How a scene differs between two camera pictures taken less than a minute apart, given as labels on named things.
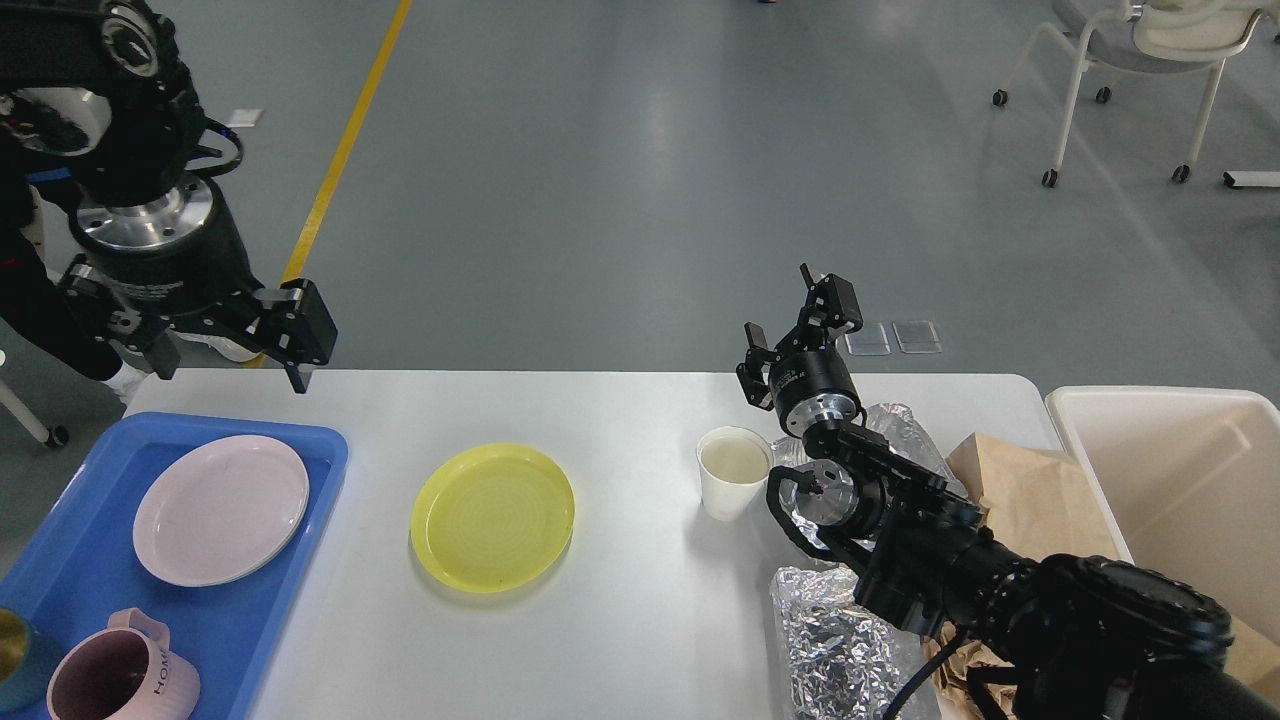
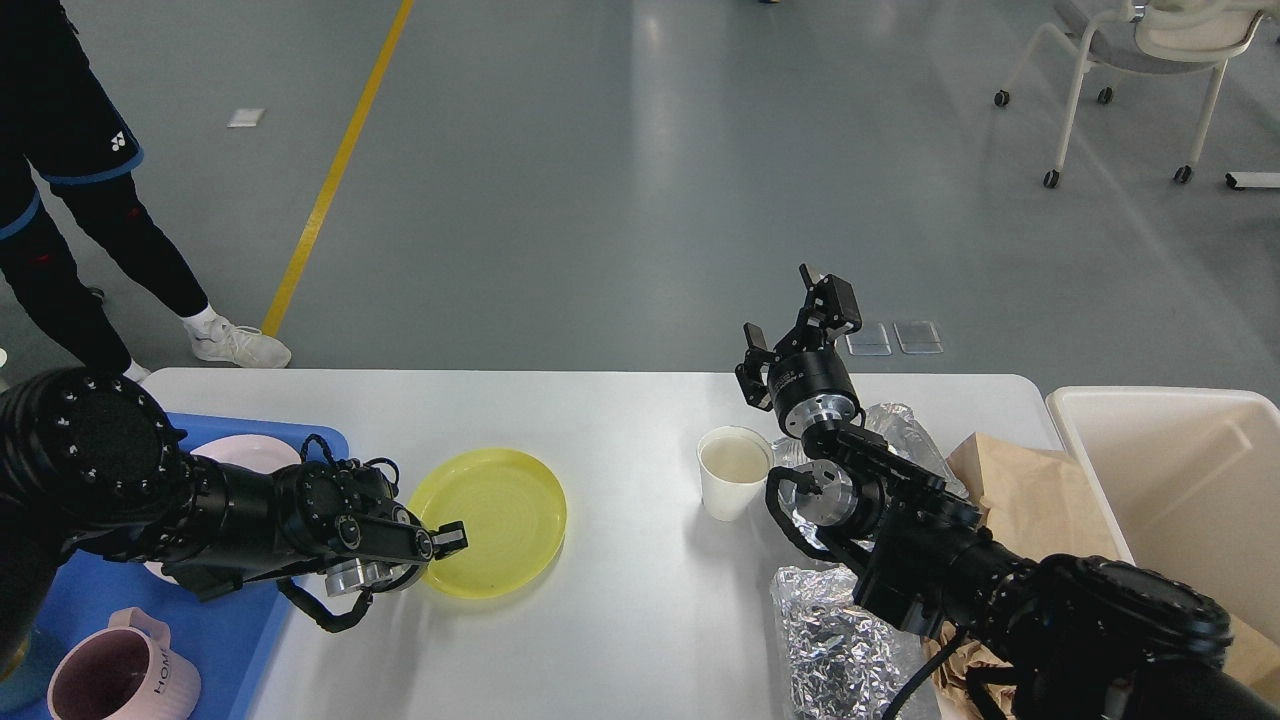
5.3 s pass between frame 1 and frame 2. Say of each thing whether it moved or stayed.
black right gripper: stayed
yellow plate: stayed
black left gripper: moved
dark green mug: stayed
